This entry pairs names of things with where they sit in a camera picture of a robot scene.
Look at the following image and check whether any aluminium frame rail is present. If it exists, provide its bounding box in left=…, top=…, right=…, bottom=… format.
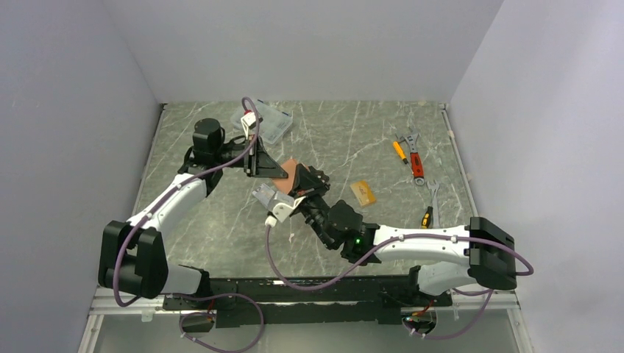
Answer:
left=77, top=286, right=169, bottom=353

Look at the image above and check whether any yellow handled screwdriver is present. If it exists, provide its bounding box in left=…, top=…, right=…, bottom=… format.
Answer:
left=392, top=141, right=409, bottom=165

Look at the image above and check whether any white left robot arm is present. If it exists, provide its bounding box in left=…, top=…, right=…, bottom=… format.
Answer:
left=98, top=110, right=288, bottom=309

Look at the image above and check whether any brown leather card holder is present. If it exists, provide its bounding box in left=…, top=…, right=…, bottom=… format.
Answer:
left=272, top=158, right=299, bottom=194

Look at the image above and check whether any silver combination wrench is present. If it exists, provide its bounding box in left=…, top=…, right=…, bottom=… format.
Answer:
left=421, top=180, right=441, bottom=229

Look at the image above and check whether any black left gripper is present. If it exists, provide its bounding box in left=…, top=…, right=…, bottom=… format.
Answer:
left=214, top=135, right=288, bottom=179

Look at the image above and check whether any red handled adjustable wrench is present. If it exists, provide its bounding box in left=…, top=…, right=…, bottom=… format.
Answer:
left=395, top=126, right=425, bottom=186

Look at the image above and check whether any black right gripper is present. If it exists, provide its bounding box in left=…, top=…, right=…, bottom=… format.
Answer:
left=288, top=163, right=336, bottom=249

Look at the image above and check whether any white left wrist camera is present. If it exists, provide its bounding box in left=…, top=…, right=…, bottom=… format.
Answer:
left=240, top=111, right=259, bottom=140

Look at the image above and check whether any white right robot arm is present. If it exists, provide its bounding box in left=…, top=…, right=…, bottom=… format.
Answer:
left=290, top=163, right=518, bottom=305

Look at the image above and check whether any white silver card stack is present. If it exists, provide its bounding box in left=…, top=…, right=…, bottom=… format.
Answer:
left=252, top=183, right=278, bottom=211

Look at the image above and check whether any clear plastic organizer box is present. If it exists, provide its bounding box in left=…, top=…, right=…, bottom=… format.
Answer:
left=253, top=99, right=293, bottom=145

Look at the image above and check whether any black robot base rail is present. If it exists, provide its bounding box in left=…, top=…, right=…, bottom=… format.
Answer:
left=163, top=275, right=453, bottom=328

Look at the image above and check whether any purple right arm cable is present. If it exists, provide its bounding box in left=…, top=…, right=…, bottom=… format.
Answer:
left=264, top=224, right=535, bottom=292

